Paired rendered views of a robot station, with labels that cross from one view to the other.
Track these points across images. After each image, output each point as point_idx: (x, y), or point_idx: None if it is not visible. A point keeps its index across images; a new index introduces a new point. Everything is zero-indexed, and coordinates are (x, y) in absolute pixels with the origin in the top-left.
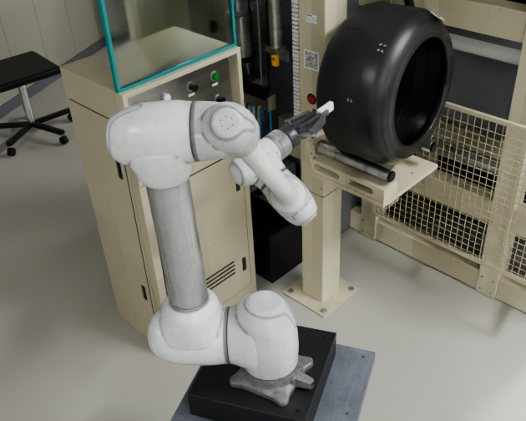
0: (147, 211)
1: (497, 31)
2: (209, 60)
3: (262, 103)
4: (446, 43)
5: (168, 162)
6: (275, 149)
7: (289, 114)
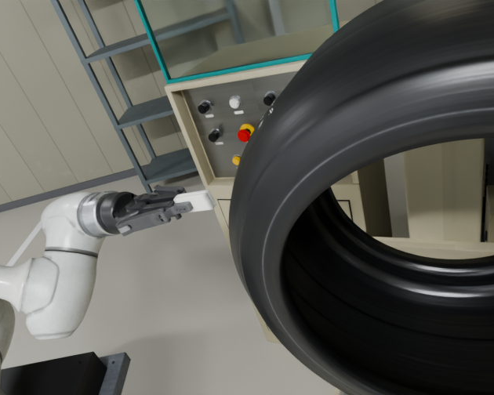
0: (217, 211)
1: None
2: (280, 67)
3: None
4: None
5: None
6: (72, 215)
7: None
